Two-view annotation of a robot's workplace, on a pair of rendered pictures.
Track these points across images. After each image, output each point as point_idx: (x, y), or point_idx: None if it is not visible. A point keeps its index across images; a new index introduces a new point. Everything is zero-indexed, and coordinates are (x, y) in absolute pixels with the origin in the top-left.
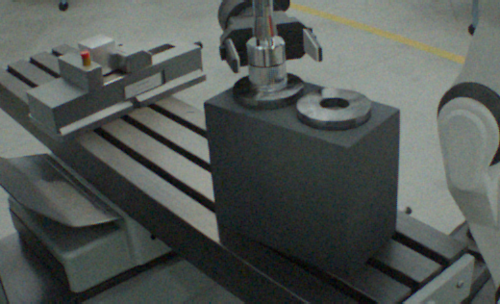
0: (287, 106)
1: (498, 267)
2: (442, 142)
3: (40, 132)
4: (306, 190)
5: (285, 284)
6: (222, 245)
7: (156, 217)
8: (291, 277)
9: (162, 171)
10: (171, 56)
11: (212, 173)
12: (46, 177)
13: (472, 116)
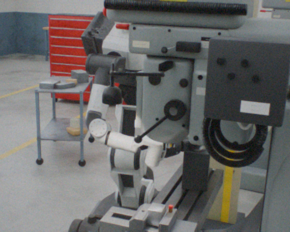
0: None
1: (138, 194)
2: (142, 165)
3: None
4: (209, 157)
5: (218, 178)
6: (213, 188)
7: (206, 211)
8: (215, 178)
9: (189, 209)
10: (127, 209)
11: (207, 175)
12: None
13: (146, 150)
